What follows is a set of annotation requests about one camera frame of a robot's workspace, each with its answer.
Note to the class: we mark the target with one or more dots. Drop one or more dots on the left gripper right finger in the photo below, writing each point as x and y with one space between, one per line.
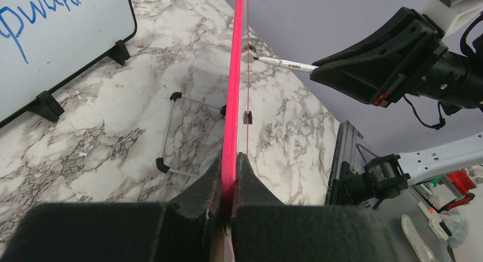
265 229

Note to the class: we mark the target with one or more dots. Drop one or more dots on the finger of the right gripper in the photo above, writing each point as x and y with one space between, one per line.
366 82
407 28

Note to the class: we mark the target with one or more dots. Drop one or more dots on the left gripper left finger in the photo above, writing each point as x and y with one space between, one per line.
88 232

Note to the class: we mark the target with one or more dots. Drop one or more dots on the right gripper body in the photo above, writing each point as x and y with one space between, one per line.
455 80

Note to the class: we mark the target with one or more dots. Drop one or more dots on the white whiteboard marker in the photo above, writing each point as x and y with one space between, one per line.
294 66

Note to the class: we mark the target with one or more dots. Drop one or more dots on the pink framed whiteboard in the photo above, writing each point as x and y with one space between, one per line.
232 102

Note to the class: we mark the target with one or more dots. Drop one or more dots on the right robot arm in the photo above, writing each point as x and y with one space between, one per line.
386 177

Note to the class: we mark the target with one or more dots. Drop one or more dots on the black framed whiteboard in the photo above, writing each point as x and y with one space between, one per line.
47 43

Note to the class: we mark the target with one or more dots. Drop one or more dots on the small white eraser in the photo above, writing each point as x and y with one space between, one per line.
249 54

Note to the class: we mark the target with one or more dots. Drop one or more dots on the white plastic piece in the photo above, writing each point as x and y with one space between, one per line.
421 250

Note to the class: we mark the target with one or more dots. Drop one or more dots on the red handled pliers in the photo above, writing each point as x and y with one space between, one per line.
463 200

